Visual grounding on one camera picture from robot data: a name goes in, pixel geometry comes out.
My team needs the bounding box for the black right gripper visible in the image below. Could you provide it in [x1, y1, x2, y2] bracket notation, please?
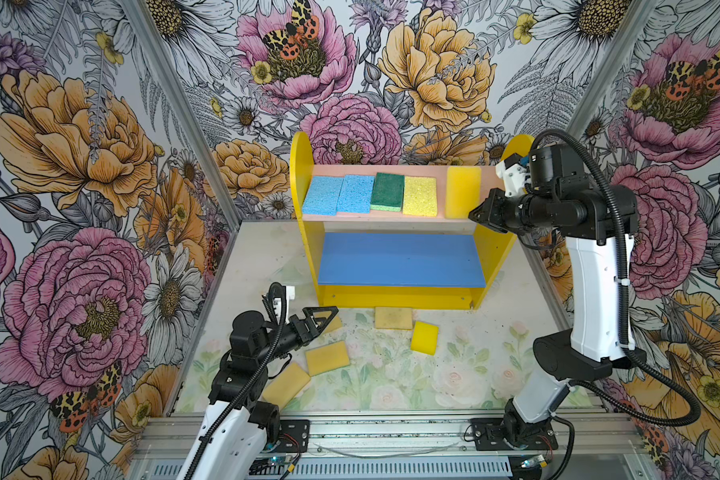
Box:
[468, 187, 558, 238]

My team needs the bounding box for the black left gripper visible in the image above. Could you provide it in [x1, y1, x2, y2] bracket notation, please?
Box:
[257, 306, 339, 364]

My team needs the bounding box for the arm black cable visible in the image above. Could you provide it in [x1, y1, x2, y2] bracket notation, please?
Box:
[182, 281, 289, 480]
[527, 128, 703, 428]

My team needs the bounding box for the tan yellow sponge upper left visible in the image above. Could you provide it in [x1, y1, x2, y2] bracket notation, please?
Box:
[323, 312, 343, 334]

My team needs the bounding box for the aluminium frame post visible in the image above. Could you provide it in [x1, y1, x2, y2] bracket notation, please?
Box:
[123, 1, 241, 233]
[567, 1, 659, 136]

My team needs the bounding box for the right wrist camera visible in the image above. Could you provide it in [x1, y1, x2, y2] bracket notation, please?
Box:
[495, 153, 530, 198]

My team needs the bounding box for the bright yellow square sponge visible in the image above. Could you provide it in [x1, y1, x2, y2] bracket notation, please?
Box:
[410, 321, 439, 356]

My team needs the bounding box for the tan sponge right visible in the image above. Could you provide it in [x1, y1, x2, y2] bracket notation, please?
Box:
[374, 307, 413, 330]

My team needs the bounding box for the speckled yellow sponge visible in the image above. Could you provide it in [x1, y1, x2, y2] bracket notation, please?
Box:
[402, 176, 438, 217]

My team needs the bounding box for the tan yellow sponge middle left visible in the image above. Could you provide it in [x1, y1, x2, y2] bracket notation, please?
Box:
[305, 341, 350, 377]

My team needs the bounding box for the yellow shelf with coloured boards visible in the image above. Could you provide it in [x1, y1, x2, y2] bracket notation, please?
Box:
[290, 132, 516, 310]

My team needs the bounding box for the green scouring sponge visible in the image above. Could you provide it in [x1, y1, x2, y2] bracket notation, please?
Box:
[370, 172, 405, 212]

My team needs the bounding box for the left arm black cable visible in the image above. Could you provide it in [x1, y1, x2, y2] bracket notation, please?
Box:
[182, 281, 289, 480]

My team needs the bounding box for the tan yellow sponge lower left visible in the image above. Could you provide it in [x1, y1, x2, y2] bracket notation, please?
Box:
[261, 363, 311, 410]

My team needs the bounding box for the right aluminium frame post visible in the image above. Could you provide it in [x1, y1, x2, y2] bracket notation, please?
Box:
[567, 1, 659, 136]

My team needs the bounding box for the tan yellow sponge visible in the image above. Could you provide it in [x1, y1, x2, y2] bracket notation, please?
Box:
[323, 312, 343, 334]
[261, 363, 311, 410]
[305, 341, 350, 377]

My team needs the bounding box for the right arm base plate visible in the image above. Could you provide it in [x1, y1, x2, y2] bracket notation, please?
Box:
[466, 418, 558, 451]

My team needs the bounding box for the left aluminium frame post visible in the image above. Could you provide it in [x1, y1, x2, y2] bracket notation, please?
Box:
[123, 1, 241, 233]

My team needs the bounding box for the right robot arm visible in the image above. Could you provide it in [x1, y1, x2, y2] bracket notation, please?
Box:
[469, 144, 638, 448]

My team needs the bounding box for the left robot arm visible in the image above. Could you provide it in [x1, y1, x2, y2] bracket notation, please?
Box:
[178, 306, 339, 479]

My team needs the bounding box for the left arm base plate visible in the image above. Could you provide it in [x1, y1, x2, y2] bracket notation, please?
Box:
[265, 419, 311, 454]

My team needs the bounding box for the light blue sponge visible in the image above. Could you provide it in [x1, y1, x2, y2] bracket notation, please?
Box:
[302, 176, 343, 216]

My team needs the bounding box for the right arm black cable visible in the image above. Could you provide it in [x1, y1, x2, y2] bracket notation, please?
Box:
[527, 128, 703, 428]

